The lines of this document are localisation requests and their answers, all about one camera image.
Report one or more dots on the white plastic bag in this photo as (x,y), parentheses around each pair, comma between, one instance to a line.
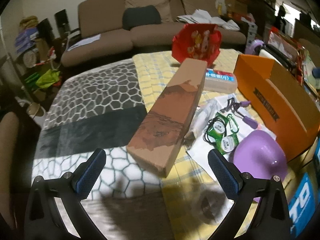
(200,120)

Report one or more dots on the white paper sheet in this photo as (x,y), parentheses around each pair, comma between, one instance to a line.
(87,40)

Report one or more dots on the purple eyelash curler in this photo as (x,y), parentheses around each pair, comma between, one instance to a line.
(251,122)

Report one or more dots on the purple plastic bowl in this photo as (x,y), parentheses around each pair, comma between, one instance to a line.
(260,155)

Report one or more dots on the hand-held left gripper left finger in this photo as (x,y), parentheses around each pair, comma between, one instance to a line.
(88,177)

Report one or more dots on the red gift bag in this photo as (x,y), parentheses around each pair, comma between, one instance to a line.
(197,42)

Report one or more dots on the clear plastic box blue label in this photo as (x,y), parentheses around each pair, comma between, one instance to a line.
(220,85)

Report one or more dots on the pile of colourful boxes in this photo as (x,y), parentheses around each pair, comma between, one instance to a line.
(237,5)

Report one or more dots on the green carabiner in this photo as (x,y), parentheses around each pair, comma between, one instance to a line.
(236,127)

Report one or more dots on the white cloths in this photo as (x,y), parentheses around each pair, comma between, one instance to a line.
(207,17)

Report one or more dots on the black speaker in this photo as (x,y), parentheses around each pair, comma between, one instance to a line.
(61,20)

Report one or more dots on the brown pillow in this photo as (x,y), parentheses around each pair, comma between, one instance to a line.
(197,2)
(155,0)

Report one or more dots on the dark cushion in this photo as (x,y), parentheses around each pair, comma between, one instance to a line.
(141,17)

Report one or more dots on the long brown cardboard box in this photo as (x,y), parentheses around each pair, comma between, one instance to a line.
(170,115)

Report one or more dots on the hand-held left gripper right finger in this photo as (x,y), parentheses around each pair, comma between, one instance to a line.
(225,177)

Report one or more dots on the orange cardboard box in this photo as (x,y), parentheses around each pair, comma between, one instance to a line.
(280,97)

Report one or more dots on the stack of blue packages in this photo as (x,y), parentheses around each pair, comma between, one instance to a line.
(27,36)

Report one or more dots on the bright green bag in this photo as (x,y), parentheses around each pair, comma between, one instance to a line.
(47,78)

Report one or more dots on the green sachet packet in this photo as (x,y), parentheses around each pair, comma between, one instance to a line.
(215,131)
(226,146)

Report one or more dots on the brown sofa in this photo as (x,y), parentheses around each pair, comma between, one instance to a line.
(150,35)

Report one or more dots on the yellow checked tablecloth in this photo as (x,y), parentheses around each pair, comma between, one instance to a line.
(185,180)

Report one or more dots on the grey patterned blanket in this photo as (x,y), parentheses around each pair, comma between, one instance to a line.
(100,92)

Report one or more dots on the blue box white letters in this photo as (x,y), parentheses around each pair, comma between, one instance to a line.
(302,200)

